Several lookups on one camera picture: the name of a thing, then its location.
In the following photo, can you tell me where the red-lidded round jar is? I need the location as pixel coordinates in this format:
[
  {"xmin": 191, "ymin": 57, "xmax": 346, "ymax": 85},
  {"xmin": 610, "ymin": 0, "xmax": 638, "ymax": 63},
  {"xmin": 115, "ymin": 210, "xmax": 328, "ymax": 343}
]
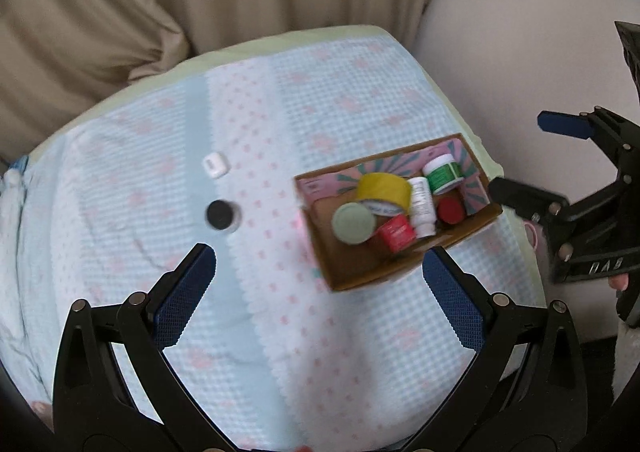
[{"xmin": 437, "ymin": 197, "xmax": 466, "ymax": 226}]

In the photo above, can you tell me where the crumpled light blue blanket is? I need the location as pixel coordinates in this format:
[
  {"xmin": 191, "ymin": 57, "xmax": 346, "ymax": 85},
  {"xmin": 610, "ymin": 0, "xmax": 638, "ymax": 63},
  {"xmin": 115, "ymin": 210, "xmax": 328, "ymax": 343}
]
[{"xmin": 0, "ymin": 157, "xmax": 32, "ymax": 218}]

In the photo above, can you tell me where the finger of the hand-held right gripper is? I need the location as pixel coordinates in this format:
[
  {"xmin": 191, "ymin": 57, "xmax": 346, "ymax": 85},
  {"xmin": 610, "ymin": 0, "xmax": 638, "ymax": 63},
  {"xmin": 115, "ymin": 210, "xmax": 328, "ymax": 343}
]
[
  {"xmin": 487, "ymin": 177, "xmax": 623, "ymax": 253},
  {"xmin": 537, "ymin": 106, "xmax": 640, "ymax": 178}
]

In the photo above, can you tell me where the pale green mattress sheet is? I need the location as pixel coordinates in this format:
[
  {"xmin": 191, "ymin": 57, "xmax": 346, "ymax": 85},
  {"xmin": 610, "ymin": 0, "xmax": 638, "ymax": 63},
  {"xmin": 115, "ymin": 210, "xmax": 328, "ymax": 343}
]
[{"xmin": 27, "ymin": 24, "xmax": 505, "ymax": 178}]

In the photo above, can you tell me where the pink printed cardboard box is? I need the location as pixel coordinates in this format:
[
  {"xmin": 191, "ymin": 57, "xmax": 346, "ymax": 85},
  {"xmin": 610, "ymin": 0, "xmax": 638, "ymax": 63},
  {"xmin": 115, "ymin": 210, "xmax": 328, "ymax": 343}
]
[{"xmin": 294, "ymin": 133, "xmax": 503, "ymax": 293}]

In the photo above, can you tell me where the pale green round jar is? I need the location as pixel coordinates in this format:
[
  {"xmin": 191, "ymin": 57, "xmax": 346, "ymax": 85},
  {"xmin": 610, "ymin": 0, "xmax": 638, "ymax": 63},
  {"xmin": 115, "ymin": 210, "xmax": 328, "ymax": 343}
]
[{"xmin": 332, "ymin": 202, "xmax": 377, "ymax": 246}]

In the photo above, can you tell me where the white earbuds case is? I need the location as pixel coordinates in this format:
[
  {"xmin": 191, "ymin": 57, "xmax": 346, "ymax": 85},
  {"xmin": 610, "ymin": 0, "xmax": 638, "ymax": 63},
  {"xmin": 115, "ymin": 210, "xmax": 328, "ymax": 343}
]
[{"xmin": 202, "ymin": 152, "xmax": 226, "ymax": 179}]

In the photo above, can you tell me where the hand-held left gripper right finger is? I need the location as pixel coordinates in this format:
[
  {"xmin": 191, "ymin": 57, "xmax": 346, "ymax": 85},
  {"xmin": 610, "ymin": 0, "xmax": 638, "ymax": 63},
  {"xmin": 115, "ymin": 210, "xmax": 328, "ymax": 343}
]
[{"xmin": 400, "ymin": 246, "xmax": 588, "ymax": 452}]

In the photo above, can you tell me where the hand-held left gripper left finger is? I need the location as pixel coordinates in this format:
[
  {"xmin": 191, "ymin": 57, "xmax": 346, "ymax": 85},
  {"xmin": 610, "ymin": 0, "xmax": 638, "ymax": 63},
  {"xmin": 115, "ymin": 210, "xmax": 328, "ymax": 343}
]
[{"xmin": 52, "ymin": 243, "xmax": 236, "ymax": 452}]

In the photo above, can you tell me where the yellow tape roll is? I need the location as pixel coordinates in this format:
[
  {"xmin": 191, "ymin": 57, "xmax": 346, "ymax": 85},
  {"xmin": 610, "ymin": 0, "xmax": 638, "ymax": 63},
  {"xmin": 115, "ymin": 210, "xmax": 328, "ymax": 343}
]
[{"xmin": 356, "ymin": 173, "xmax": 414, "ymax": 218}]

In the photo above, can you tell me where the white-lidded green jar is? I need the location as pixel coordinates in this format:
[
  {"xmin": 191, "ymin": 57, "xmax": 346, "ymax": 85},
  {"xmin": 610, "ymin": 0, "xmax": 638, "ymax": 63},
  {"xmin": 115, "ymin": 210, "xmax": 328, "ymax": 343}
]
[{"xmin": 422, "ymin": 155, "xmax": 464, "ymax": 196}]

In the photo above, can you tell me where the pink hair tie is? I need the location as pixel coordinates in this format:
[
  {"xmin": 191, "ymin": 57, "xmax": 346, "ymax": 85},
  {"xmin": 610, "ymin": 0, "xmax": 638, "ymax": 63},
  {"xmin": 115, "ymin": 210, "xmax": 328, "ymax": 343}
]
[{"xmin": 522, "ymin": 221, "xmax": 542, "ymax": 254}]

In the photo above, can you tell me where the red rectangular box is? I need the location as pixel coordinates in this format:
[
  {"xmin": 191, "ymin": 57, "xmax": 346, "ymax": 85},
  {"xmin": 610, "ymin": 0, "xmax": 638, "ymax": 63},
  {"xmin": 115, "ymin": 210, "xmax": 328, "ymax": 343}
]
[{"xmin": 370, "ymin": 214, "xmax": 416, "ymax": 254}]

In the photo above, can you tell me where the blue pink printed bed blanket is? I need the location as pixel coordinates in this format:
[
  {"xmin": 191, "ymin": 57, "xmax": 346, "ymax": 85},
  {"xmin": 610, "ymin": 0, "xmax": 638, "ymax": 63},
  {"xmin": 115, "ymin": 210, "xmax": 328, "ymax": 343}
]
[{"xmin": 0, "ymin": 37, "xmax": 547, "ymax": 452}]

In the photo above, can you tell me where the black-lidded round jar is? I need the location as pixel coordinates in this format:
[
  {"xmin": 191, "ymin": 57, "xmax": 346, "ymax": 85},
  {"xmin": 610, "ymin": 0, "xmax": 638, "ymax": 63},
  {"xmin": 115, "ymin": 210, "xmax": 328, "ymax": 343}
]
[{"xmin": 205, "ymin": 199, "xmax": 244, "ymax": 233}]

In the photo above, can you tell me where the white plastic bottle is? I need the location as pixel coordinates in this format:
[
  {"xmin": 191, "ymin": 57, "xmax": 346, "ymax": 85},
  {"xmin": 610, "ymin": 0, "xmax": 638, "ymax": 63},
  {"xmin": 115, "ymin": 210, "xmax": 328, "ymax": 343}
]
[{"xmin": 407, "ymin": 177, "xmax": 437, "ymax": 239}]

